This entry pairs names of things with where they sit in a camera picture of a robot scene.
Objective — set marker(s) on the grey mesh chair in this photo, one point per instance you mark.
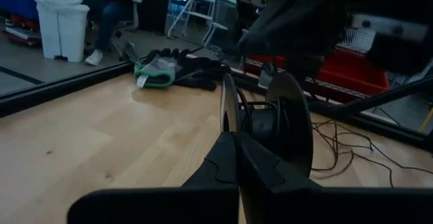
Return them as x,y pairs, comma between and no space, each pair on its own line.
225,12

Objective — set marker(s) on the green circuit board device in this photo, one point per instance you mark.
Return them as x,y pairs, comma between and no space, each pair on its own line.
159,71

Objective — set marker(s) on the blue cart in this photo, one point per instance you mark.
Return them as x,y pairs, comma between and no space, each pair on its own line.
17,4

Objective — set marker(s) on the black work glove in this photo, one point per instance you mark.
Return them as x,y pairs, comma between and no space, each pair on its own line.
199,71

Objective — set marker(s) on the black pillar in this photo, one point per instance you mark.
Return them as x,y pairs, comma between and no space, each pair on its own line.
155,4

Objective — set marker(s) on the red storage bin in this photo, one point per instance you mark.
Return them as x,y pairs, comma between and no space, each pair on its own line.
348,75

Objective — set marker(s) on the black aluminium table frame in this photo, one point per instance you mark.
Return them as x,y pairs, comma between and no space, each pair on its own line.
50,88

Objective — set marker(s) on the white trash bin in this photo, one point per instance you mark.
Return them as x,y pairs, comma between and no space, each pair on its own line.
61,31

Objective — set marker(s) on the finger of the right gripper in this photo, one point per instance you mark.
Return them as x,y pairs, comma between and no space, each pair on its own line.
304,68
297,17

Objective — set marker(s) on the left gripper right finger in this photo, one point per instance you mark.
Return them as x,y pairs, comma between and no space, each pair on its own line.
257,170

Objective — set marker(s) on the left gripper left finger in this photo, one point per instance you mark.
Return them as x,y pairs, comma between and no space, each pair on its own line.
221,163

